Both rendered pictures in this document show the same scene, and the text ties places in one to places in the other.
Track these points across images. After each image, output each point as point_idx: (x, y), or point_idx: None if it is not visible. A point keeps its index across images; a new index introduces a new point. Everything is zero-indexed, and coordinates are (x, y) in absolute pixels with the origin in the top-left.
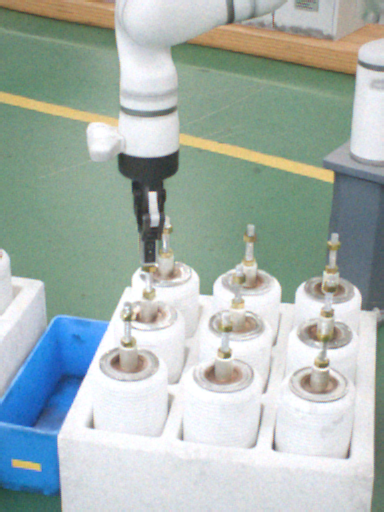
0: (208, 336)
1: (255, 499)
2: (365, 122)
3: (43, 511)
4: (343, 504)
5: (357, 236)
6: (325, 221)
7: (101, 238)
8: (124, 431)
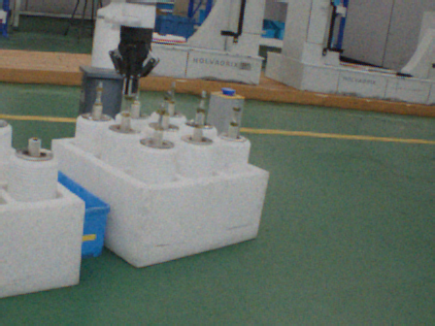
0: None
1: (228, 202)
2: (108, 48)
3: (105, 262)
4: (258, 191)
5: (105, 113)
6: (27, 132)
7: None
8: (167, 181)
